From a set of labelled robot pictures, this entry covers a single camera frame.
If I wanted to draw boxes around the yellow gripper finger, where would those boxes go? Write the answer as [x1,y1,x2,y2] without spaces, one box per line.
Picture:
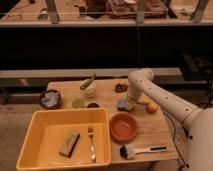
[125,100,135,111]

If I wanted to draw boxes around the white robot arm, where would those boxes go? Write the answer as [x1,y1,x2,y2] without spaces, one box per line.
[127,68,213,171]

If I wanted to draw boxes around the yellow corn cob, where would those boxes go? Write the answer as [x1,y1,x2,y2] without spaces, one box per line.
[137,97,149,105]

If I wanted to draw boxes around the dark red grapes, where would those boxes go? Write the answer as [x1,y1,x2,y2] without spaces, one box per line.
[115,84,128,93]

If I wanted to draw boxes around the yellow onion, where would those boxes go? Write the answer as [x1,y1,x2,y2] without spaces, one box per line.
[146,102,158,114]

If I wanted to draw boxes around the orange clay bowl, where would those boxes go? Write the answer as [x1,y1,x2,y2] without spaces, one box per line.
[109,113,138,143]

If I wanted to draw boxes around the small dark brown dish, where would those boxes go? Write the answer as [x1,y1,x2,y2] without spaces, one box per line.
[87,103,100,108]

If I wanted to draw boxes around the white cup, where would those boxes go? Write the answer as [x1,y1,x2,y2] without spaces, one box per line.
[82,82,96,98]

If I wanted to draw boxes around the silver metal fork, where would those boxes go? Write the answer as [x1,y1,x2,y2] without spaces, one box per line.
[88,127,96,163]

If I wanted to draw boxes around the green vegetable in cup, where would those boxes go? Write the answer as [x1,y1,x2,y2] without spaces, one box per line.
[80,73,96,90]

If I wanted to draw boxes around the small green dish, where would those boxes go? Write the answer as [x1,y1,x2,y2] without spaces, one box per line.
[72,99,85,108]

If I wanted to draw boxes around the brown wooden block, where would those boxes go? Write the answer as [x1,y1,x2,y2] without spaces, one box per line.
[59,131,80,157]

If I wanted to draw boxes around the dark bowl with cloth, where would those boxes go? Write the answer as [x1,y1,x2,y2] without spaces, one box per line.
[39,90,61,110]

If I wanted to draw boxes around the yellow plastic tub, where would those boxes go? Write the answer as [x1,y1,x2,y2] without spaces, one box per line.
[16,108,111,171]

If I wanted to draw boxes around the white handled dish brush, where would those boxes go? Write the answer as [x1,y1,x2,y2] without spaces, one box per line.
[120,145,167,160]

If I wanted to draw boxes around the black cable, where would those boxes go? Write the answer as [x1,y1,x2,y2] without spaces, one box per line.
[163,111,188,171]

